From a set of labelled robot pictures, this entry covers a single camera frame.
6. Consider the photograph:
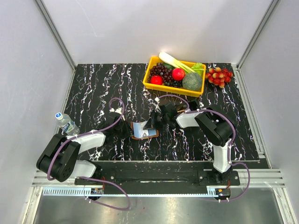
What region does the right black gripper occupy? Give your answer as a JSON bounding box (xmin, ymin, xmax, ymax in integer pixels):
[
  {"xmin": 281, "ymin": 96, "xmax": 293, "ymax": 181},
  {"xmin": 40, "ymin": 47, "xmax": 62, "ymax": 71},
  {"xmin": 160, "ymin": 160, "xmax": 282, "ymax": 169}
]
[{"xmin": 143, "ymin": 111, "xmax": 169, "ymax": 132}]

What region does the brown leather card holder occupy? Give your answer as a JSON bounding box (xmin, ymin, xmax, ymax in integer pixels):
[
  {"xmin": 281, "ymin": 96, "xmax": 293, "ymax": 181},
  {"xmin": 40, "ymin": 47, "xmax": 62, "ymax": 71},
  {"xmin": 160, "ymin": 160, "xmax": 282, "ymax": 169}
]
[{"xmin": 131, "ymin": 121, "xmax": 159, "ymax": 140}]

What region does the black card box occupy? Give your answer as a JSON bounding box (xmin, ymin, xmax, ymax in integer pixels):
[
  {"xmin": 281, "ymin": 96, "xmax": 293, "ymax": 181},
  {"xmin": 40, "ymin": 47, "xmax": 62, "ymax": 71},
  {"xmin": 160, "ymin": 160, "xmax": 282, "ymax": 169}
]
[{"xmin": 175, "ymin": 99, "xmax": 200, "ymax": 112}]

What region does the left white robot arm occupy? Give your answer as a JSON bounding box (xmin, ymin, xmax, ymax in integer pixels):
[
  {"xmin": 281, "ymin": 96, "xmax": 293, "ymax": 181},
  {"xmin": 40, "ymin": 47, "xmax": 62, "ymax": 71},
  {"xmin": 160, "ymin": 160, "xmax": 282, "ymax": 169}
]
[{"xmin": 36, "ymin": 112, "xmax": 133, "ymax": 184}]

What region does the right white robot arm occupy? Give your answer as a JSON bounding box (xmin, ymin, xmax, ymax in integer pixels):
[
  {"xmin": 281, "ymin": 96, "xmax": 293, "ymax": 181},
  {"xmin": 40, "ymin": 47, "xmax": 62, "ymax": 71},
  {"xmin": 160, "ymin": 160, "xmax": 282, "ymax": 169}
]
[{"xmin": 142, "ymin": 103, "xmax": 236, "ymax": 185}]

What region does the red apple front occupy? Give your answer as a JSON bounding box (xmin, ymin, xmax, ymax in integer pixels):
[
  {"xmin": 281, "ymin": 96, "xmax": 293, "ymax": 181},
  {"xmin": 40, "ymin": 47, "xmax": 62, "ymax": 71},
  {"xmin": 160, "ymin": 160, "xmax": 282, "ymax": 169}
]
[{"xmin": 150, "ymin": 75, "xmax": 163, "ymax": 85}]

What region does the red apple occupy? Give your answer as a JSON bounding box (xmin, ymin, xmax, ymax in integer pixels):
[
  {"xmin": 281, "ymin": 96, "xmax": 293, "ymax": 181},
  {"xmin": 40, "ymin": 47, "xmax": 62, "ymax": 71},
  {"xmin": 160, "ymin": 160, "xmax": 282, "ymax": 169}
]
[
  {"xmin": 172, "ymin": 68, "xmax": 185, "ymax": 81},
  {"xmin": 150, "ymin": 75, "xmax": 163, "ymax": 85}
]

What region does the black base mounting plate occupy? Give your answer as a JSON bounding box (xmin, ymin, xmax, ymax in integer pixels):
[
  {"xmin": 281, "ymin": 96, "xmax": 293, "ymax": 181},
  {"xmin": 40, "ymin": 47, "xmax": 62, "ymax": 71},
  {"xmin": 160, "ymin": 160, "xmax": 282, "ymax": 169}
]
[{"xmin": 74, "ymin": 160, "xmax": 241, "ymax": 187}]

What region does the clear plastic water bottle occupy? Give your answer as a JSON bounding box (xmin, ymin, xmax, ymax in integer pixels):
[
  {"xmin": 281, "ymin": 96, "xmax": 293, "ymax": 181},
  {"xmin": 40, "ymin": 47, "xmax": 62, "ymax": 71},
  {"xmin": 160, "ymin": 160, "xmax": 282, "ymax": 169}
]
[{"xmin": 55, "ymin": 112, "xmax": 80, "ymax": 136}]

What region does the yellow plastic basket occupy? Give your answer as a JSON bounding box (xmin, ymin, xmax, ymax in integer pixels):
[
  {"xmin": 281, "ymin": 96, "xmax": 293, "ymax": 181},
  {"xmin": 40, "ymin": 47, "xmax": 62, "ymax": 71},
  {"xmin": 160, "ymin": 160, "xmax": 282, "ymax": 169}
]
[{"xmin": 142, "ymin": 56, "xmax": 206, "ymax": 98}]

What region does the dark purple grape bunch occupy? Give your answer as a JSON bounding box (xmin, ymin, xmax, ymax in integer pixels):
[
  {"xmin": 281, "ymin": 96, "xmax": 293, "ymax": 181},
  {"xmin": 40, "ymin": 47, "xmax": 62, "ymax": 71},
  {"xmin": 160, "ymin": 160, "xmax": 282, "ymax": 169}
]
[{"xmin": 147, "ymin": 63, "xmax": 182, "ymax": 88}]

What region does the red apple back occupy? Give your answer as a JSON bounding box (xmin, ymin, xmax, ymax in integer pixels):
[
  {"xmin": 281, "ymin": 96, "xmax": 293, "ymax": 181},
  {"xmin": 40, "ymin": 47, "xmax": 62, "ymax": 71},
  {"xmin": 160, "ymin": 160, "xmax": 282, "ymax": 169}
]
[{"xmin": 172, "ymin": 68, "xmax": 185, "ymax": 81}]

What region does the green netted melon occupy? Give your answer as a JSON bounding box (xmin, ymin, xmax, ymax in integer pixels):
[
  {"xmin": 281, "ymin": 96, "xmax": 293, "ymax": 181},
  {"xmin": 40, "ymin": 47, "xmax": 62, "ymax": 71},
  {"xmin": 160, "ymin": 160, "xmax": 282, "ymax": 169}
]
[{"xmin": 182, "ymin": 72, "xmax": 202, "ymax": 91}]

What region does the green cucumber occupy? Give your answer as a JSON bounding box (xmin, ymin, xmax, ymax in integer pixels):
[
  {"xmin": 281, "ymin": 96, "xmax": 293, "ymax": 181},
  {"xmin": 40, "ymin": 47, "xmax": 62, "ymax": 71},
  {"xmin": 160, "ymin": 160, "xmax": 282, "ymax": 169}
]
[{"xmin": 163, "ymin": 63, "xmax": 174, "ymax": 69}]

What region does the white green leek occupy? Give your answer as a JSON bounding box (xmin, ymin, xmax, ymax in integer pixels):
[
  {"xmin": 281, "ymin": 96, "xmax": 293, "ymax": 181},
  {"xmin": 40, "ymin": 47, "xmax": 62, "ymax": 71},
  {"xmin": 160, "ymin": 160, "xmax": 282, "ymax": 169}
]
[{"xmin": 158, "ymin": 52, "xmax": 194, "ymax": 74}]

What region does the red cherry cluster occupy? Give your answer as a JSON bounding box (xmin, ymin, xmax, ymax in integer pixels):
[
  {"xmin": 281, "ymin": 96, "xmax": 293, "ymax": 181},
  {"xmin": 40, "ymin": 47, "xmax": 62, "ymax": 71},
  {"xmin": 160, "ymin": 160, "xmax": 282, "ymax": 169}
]
[{"xmin": 205, "ymin": 67, "xmax": 233, "ymax": 88}]

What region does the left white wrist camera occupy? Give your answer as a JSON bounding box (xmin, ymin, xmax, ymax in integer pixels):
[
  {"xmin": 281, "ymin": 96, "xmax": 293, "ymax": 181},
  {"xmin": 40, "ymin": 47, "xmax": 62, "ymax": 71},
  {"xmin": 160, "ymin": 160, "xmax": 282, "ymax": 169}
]
[{"xmin": 109, "ymin": 107, "xmax": 123, "ymax": 120}]

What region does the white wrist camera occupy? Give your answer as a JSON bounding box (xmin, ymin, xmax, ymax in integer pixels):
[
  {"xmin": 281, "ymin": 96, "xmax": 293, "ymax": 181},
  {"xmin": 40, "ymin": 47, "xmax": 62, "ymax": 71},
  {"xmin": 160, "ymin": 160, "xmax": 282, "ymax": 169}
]
[
  {"xmin": 154, "ymin": 97, "xmax": 161, "ymax": 113},
  {"xmin": 109, "ymin": 107, "xmax": 123, "ymax": 120}
]

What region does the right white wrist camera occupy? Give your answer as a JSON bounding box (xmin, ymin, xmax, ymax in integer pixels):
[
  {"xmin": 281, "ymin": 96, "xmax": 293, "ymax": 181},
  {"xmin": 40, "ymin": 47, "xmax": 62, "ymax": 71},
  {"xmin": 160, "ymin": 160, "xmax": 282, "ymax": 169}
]
[{"xmin": 154, "ymin": 97, "xmax": 161, "ymax": 113}]

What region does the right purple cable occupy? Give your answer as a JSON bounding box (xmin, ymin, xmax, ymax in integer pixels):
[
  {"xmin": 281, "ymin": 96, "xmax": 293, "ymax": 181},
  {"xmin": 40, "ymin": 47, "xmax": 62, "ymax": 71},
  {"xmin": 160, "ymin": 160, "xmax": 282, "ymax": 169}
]
[{"xmin": 155, "ymin": 94, "xmax": 251, "ymax": 203}]

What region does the purple cable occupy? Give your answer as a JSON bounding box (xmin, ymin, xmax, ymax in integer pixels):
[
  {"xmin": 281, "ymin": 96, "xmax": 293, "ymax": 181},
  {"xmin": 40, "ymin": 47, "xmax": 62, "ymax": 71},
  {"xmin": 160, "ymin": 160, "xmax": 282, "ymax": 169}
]
[
  {"xmin": 155, "ymin": 94, "xmax": 251, "ymax": 203},
  {"xmin": 46, "ymin": 98, "xmax": 131, "ymax": 210}
]

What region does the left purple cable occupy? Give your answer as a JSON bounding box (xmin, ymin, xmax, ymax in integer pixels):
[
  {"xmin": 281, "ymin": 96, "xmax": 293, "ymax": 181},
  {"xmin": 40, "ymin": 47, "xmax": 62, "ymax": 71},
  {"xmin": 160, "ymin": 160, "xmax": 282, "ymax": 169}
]
[{"xmin": 46, "ymin": 98, "xmax": 131, "ymax": 210}]

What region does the aluminium frame rail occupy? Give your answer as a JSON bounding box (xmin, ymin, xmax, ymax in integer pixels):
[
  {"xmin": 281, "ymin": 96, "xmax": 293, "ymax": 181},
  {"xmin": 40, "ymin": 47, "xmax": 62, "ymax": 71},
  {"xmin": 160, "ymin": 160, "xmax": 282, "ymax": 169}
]
[{"xmin": 31, "ymin": 169, "xmax": 285, "ymax": 198}]

